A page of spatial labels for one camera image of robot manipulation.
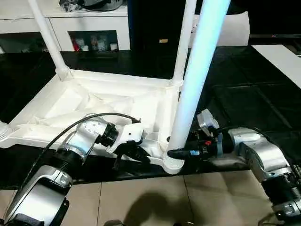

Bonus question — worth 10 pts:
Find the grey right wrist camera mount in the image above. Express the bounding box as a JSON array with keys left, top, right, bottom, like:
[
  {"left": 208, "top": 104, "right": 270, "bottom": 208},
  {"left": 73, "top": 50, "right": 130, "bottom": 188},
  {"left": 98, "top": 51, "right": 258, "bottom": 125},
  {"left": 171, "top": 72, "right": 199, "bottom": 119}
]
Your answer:
[{"left": 197, "top": 108, "right": 224, "bottom": 158}]

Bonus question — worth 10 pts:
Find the black rod with red mark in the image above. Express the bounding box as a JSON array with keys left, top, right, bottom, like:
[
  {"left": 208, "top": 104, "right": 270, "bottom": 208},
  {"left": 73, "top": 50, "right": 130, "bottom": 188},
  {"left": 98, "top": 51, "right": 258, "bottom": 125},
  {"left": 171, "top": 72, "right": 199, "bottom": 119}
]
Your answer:
[{"left": 249, "top": 34, "right": 301, "bottom": 39}]

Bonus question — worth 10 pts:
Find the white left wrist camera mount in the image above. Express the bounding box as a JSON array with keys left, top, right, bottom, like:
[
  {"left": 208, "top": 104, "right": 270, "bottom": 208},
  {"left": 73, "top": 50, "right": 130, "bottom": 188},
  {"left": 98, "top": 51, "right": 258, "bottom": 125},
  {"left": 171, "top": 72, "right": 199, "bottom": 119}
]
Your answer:
[{"left": 105, "top": 123, "right": 144, "bottom": 154}]

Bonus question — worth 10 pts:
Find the white plastic seat panel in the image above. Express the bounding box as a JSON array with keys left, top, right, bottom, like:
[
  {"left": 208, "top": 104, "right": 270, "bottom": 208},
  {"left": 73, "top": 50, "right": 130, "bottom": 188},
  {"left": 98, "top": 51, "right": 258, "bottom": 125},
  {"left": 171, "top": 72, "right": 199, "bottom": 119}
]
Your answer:
[{"left": 191, "top": 10, "right": 250, "bottom": 48}]

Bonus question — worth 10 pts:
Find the dark helmet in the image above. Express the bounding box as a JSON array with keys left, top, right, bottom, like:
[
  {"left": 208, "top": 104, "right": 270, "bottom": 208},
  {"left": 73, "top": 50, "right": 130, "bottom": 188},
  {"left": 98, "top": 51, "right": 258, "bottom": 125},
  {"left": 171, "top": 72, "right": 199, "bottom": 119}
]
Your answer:
[{"left": 82, "top": 0, "right": 124, "bottom": 12}]

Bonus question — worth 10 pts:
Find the white cabinet with glass doors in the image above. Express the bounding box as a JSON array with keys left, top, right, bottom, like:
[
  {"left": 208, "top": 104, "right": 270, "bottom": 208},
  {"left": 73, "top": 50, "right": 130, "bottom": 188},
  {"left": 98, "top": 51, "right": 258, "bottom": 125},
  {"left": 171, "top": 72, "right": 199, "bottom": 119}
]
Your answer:
[{"left": 0, "top": 0, "right": 131, "bottom": 54}]

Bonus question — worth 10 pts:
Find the black table mat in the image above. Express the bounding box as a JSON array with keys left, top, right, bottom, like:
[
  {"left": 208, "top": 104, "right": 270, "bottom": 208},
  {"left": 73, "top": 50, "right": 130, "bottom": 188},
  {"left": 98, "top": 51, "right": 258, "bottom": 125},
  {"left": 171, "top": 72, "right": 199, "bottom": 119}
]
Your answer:
[{"left": 0, "top": 46, "right": 301, "bottom": 190}]

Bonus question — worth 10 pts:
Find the black cabinet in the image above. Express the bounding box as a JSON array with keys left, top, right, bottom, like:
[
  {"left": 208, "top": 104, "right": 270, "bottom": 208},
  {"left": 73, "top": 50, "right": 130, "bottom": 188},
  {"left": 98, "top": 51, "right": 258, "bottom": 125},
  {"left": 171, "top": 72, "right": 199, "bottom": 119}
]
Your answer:
[{"left": 128, "top": 0, "right": 186, "bottom": 73}]

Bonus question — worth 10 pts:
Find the white flat board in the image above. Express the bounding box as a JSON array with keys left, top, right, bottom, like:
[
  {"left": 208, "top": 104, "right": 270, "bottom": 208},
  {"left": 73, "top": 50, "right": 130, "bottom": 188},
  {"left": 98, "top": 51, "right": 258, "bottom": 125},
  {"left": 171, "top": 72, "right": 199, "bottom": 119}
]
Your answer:
[{"left": 251, "top": 44, "right": 301, "bottom": 89}]

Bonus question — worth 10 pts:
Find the dark robot foot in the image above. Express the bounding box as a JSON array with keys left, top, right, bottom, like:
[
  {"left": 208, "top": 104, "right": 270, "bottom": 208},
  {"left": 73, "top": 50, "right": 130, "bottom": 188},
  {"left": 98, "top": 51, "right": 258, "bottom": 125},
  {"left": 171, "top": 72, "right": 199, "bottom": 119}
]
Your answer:
[{"left": 103, "top": 219, "right": 124, "bottom": 226}]

